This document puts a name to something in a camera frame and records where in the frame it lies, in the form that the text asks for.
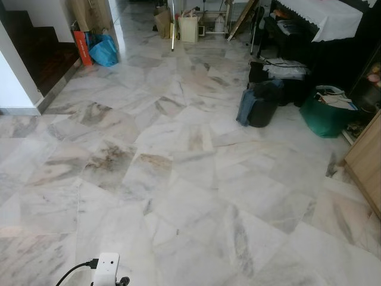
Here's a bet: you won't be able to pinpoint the black table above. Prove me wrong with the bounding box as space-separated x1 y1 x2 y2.
262 0 381 111

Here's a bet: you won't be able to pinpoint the cream tote bag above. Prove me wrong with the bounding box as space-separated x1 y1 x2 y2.
179 12 200 43

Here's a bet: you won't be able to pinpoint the dark wooden staircase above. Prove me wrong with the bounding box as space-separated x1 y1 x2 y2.
0 9 81 99

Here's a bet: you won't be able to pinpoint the wooden board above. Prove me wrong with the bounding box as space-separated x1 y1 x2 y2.
228 0 260 41

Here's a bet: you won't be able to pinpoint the black duffel bag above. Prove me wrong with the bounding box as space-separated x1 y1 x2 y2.
247 80 285 128

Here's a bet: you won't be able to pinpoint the white tablecloth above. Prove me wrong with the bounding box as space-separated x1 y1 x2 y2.
275 0 381 42

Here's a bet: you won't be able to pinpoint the small brown paper bag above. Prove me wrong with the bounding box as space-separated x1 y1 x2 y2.
154 7 172 40

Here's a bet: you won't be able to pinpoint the white jug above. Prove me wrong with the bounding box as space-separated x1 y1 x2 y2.
213 15 227 34

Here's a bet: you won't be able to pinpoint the wooden cabinet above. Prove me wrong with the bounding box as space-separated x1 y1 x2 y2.
343 110 381 218

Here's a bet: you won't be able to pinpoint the orange box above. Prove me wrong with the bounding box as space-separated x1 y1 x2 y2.
73 30 93 67

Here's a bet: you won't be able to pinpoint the white plastic bag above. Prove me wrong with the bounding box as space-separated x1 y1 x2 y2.
262 58 311 81

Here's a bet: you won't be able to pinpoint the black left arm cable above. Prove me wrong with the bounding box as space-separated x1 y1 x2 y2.
55 259 99 286

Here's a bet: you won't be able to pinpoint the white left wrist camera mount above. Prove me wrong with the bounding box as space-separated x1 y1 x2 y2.
92 253 121 286

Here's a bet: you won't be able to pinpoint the blue plastic bag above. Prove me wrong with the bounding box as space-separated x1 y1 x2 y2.
88 33 119 67

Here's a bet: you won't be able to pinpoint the metal pole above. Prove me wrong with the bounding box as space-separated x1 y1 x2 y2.
170 0 177 52

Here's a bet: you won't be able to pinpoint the green bag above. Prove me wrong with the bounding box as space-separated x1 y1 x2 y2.
299 85 358 139

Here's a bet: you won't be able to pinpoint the blue jeans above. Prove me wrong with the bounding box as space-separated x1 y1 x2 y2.
236 88 258 126

